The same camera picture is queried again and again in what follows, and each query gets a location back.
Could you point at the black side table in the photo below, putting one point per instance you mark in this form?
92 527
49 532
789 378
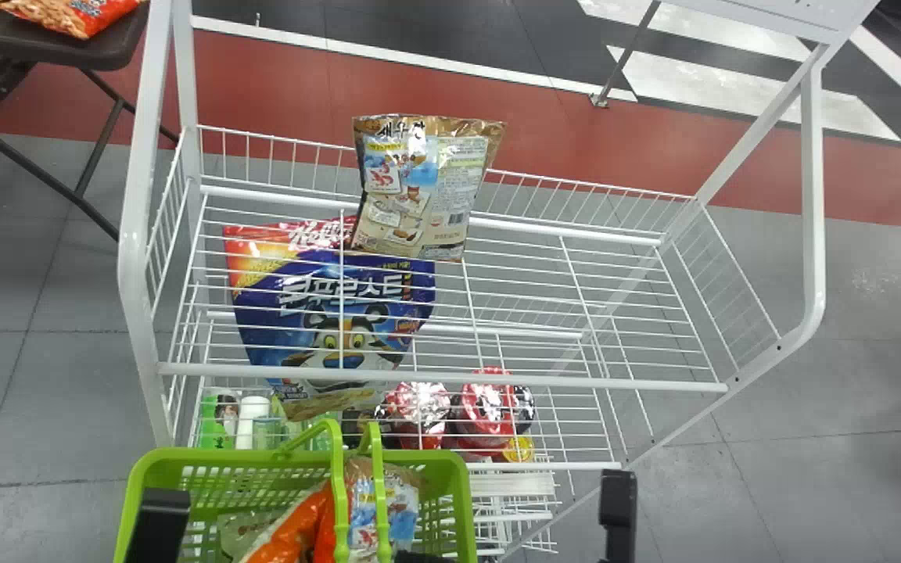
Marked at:
52 47

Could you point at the green basket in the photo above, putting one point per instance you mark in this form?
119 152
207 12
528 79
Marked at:
263 469

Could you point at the orange snack packet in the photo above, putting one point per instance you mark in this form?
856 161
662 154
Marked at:
298 524

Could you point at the white bottle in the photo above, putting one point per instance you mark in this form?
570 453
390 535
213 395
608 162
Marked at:
252 418

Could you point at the brown snack packet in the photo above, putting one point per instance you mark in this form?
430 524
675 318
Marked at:
397 508
427 188

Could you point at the green bottle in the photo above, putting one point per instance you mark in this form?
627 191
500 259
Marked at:
212 426

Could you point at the blue cereal bag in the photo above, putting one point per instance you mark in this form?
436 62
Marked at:
333 301

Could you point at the yellow can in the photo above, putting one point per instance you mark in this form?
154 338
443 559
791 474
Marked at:
519 450

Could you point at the red noodle cup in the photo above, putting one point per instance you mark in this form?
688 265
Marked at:
489 410
417 410

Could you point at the red snack packet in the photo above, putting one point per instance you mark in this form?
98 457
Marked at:
75 14

